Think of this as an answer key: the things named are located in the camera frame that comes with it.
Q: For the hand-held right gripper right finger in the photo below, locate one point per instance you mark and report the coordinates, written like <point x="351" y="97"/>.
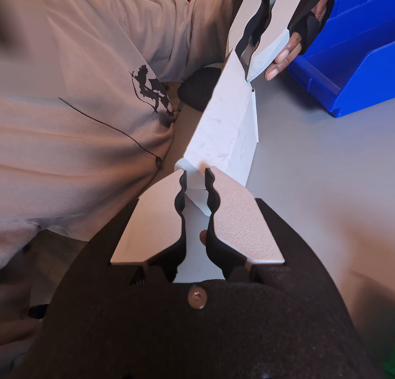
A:
<point x="243" y="227"/>

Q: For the person's left hand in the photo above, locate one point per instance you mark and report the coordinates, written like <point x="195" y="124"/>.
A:
<point x="311" y="27"/>

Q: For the green plastic bin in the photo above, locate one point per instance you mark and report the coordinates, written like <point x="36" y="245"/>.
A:
<point x="390" y="371"/>

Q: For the blue plastic bin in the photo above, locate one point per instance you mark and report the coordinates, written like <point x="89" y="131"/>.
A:
<point x="355" y="76"/>

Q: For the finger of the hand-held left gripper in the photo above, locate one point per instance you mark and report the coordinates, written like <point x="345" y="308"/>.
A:
<point x="243" y="17"/>
<point x="277" y="36"/>

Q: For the person's left forearm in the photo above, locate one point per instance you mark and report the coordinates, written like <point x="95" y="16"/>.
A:
<point x="209" y="24"/>

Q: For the person's beige hoodie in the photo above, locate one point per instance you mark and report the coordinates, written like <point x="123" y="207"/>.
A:
<point x="77" y="138"/>

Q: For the white cardboard box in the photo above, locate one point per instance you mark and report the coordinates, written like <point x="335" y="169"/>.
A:
<point x="222" y="122"/>

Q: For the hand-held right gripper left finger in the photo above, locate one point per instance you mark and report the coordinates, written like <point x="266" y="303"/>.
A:
<point x="148" y="227"/>

